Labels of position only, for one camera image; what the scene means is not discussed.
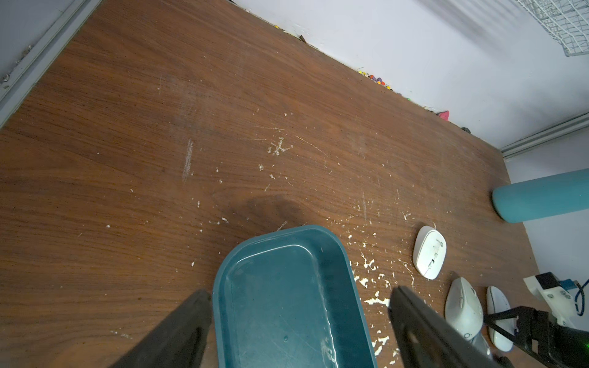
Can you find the teal vase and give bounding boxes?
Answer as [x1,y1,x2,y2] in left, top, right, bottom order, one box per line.
[492,169,588,223]

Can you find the silver mouse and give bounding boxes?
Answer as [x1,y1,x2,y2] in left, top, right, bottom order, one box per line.
[470,332,493,360]

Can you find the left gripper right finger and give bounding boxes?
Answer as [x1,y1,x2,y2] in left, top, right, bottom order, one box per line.
[388,286,498,368]

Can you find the white ergonomic mouse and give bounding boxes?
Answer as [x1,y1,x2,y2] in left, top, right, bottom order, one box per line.
[444,277,483,341]

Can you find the teal plastic storage box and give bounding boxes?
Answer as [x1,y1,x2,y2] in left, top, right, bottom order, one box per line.
[213,225,377,367]

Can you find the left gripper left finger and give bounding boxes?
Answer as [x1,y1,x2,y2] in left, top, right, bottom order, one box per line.
[112,289,213,367]

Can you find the white wire wall shelf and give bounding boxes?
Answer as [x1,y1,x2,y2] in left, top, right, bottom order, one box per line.
[517,0,588,57]

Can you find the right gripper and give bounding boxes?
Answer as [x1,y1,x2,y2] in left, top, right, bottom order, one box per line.
[483,307,588,367]

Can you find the white slim mouse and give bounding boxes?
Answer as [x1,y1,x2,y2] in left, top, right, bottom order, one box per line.
[486,286,517,354]

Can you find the black mouse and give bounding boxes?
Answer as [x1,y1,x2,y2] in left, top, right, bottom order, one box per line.
[494,356,514,368]

